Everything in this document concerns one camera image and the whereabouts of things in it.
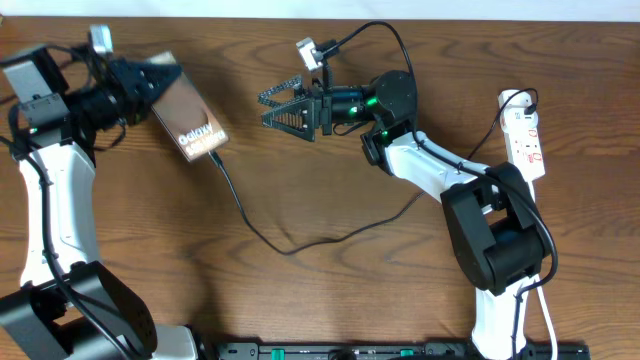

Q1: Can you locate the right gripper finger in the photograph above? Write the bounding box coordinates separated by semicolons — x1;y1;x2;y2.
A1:
261;98;316;142
257;75;303;106

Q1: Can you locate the Galaxy S25 Ultra smartphone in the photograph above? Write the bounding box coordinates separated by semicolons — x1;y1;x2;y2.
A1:
152;71;230;162

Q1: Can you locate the black USB charging cable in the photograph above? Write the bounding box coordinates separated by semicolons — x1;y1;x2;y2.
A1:
207;87;539;257

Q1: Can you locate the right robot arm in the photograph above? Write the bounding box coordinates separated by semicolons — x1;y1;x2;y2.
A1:
257;70;557;359

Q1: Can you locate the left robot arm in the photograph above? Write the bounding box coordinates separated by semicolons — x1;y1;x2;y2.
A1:
1;44;201;359

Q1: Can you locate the white power strip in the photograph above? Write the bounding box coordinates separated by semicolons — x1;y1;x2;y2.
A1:
498;89;545;182

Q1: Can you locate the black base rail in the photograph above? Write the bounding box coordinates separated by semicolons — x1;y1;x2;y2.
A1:
217;341;591;360

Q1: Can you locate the white power strip cord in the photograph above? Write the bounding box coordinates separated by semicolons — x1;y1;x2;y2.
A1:
526;180;559;360

